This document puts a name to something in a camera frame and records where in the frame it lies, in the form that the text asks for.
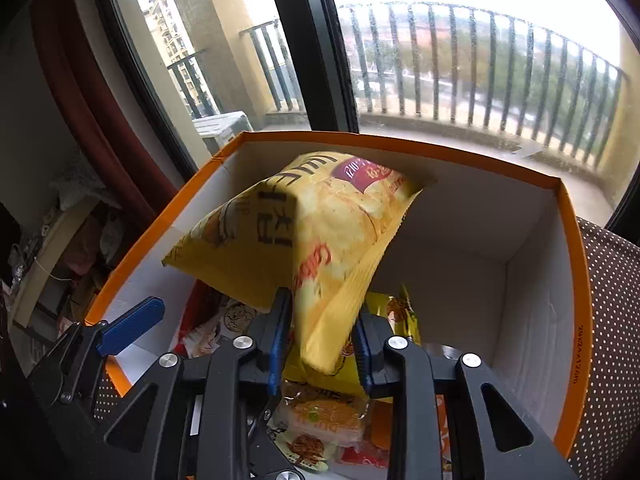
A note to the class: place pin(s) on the balcony railing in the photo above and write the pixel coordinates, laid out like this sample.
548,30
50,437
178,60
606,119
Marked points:
400,4

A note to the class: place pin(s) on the dark red curtain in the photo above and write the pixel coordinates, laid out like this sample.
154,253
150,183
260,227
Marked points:
100,125

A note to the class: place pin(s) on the clear orange snack packet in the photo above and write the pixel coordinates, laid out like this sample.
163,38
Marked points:
382,425

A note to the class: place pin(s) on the white paper scrap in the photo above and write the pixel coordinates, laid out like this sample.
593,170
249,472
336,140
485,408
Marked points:
529,150

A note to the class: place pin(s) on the orange noodle block packet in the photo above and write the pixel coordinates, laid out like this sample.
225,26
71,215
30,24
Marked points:
325,412

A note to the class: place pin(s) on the beige apartment building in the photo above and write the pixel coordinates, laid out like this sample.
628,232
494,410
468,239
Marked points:
165,15

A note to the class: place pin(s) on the orange cardboard box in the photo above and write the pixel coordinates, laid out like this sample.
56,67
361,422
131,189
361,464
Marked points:
500,210

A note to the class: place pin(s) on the black window frame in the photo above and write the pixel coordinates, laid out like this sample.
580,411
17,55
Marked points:
310,35

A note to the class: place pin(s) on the wooden shelf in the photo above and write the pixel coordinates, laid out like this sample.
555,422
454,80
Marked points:
55,240

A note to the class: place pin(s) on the yellow honey chip bag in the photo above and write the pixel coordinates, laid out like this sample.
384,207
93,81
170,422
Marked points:
310,240

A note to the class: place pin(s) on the red white cartoon snack packet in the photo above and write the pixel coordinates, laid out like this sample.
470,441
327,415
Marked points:
210,330

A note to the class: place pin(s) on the white lace cloth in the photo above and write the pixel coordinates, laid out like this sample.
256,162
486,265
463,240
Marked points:
82,182

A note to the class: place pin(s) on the white orange noodle packet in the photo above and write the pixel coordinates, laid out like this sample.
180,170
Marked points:
305,452

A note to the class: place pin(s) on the brown polka dot tablecloth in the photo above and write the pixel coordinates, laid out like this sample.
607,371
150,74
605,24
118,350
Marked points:
615,335

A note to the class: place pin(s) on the white air conditioner unit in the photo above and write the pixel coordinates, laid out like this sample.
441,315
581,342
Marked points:
220,127

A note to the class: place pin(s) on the yellow cartoon snack packet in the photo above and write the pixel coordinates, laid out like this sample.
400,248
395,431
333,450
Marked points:
400,315

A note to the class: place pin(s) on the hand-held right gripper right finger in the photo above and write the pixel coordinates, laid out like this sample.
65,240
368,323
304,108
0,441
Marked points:
364,360

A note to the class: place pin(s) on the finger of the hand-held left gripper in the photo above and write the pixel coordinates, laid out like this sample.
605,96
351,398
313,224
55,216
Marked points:
130,330

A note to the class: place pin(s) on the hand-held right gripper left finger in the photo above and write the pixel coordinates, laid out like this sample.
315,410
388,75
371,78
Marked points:
277,355

